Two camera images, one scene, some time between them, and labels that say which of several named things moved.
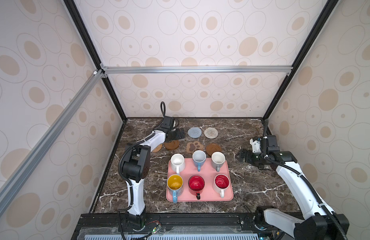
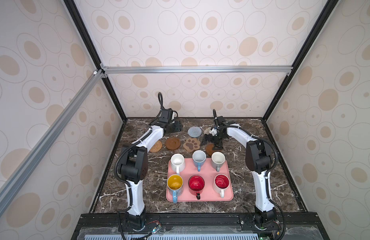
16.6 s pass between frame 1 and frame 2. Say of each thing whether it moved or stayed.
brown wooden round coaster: stayed
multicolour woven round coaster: stayed
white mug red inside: stayed
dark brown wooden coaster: stayed
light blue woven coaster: stayed
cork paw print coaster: moved
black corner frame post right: stayed
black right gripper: moved
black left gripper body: moved
